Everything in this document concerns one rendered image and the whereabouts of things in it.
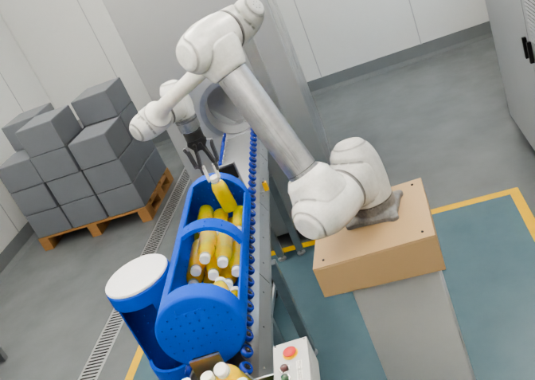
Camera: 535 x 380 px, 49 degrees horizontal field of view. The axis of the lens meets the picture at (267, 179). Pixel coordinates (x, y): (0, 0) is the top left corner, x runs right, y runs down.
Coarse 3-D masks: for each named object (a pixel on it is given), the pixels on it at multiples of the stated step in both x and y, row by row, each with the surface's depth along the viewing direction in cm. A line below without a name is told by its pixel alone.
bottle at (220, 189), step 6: (222, 180) 245; (216, 186) 244; (222, 186) 244; (216, 192) 245; (222, 192) 245; (228, 192) 247; (222, 198) 246; (228, 198) 247; (222, 204) 248; (228, 204) 248; (234, 204) 250; (228, 210) 250
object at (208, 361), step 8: (216, 352) 178; (192, 360) 178; (200, 360) 177; (208, 360) 177; (216, 360) 177; (192, 368) 179; (200, 368) 179; (208, 368) 179; (200, 376) 180; (216, 376) 180
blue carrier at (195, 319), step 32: (192, 192) 247; (192, 224) 217; (224, 224) 216; (192, 288) 179; (224, 288) 182; (160, 320) 179; (192, 320) 180; (224, 320) 180; (192, 352) 185; (224, 352) 185
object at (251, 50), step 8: (248, 48) 284; (256, 48) 284; (248, 56) 285; (256, 56) 285; (256, 64) 287; (256, 72) 289; (264, 72) 289; (264, 80) 291; (264, 88) 293; (272, 88) 293; (272, 96) 295; (280, 104) 302
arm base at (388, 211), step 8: (392, 192) 197; (400, 192) 201; (392, 200) 194; (376, 208) 191; (384, 208) 192; (392, 208) 193; (360, 216) 194; (368, 216) 193; (376, 216) 192; (384, 216) 191; (392, 216) 189; (352, 224) 196; (360, 224) 194; (368, 224) 194
